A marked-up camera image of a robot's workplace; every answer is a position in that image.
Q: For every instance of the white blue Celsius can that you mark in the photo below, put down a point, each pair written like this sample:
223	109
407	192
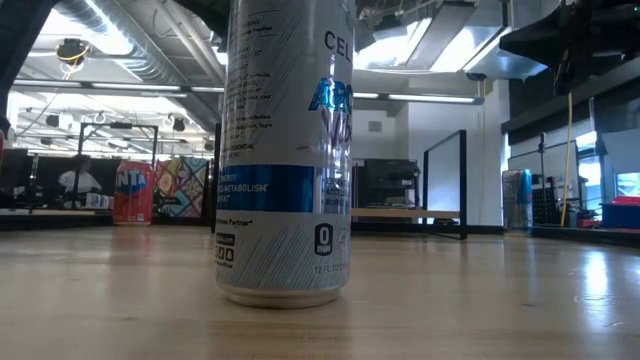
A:
280	150

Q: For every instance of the silver blue Red Bull can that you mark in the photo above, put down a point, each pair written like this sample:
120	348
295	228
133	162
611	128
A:
517	200

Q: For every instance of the orange Fanta can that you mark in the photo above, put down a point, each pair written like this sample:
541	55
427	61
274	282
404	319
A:
132	192

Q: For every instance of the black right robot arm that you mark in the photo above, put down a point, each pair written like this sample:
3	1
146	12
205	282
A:
625	25

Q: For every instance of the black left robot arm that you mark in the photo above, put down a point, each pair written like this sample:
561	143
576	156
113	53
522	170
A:
22	35

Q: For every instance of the long ceiling light bar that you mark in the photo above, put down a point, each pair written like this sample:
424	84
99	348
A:
135	86

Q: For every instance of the black tripod stand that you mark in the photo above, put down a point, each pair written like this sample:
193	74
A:
541	160

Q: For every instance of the black pegboard rack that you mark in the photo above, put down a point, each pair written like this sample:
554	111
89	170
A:
546	206

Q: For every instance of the colourful patterned panel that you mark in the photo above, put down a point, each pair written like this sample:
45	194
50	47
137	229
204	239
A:
182	187

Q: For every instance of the blue bin with red lid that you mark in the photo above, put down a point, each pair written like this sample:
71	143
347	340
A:
622	212

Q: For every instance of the person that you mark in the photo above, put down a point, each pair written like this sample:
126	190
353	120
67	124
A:
80	177

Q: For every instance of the black metal frame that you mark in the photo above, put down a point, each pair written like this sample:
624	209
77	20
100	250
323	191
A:
117	126

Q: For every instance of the black frame wooden shelf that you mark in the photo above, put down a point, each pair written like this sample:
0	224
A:
462	185

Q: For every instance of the grey wall vent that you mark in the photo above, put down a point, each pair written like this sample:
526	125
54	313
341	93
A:
375	126

